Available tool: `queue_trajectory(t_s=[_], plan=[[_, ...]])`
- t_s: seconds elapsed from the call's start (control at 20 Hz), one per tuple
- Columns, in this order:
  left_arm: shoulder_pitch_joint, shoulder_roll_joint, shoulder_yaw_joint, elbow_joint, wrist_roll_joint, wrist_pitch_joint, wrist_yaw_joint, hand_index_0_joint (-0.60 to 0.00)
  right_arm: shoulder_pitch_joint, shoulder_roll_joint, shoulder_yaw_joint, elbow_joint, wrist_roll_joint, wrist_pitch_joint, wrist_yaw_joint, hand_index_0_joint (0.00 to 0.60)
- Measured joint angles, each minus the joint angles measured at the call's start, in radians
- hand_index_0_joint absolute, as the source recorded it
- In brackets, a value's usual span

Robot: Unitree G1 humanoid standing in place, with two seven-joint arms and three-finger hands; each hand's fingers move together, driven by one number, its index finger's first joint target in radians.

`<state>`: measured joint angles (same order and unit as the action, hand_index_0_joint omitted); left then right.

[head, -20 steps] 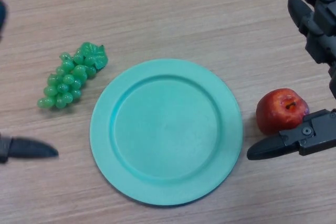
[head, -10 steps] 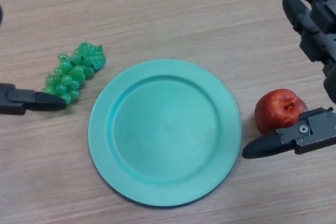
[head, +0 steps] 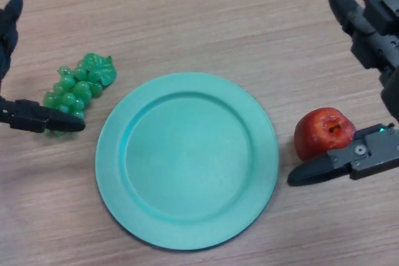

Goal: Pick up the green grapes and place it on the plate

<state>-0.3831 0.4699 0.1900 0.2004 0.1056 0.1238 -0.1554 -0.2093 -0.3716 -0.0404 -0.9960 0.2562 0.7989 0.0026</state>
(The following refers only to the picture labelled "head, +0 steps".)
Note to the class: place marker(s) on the green grapes bunch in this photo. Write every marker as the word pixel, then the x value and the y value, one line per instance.
pixel 78 88

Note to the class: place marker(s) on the red apple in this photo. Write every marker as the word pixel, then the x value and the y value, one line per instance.
pixel 321 135

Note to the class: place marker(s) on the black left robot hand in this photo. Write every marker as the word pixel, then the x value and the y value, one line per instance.
pixel 31 116

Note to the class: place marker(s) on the green round plate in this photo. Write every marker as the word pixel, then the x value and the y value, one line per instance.
pixel 187 161

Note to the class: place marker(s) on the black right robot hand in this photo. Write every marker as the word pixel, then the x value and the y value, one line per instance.
pixel 371 157

